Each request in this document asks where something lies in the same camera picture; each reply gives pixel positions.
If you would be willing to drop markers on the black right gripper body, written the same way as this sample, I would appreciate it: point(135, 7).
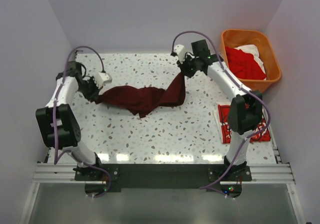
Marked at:
point(188, 69)

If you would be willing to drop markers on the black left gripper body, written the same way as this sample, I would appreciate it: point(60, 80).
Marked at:
point(90, 89)

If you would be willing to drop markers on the dark maroon t shirt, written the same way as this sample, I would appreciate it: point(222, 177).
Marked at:
point(144, 100)

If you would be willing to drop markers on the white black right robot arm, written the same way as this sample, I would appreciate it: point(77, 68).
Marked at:
point(245, 111)

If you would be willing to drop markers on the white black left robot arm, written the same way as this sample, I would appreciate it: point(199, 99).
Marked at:
point(59, 127)

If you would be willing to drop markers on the bright red t shirt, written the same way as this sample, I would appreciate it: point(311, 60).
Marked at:
point(243, 65)

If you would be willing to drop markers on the folded red coca-cola t shirt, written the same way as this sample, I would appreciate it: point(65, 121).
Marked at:
point(261, 137)

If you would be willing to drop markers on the white t shirt in basket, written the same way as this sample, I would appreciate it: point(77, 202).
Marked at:
point(252, 49)

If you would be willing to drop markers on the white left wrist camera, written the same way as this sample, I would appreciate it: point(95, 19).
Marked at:
point(101, 79)

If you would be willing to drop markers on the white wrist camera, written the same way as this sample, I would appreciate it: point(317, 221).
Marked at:
point(179, 51)
point(101, 79)

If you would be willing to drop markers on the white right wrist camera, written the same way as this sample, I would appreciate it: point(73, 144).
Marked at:
point(179, 51)

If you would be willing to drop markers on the aluminium extrusion rail frame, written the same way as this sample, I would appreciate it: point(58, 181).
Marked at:
point(261, 174)

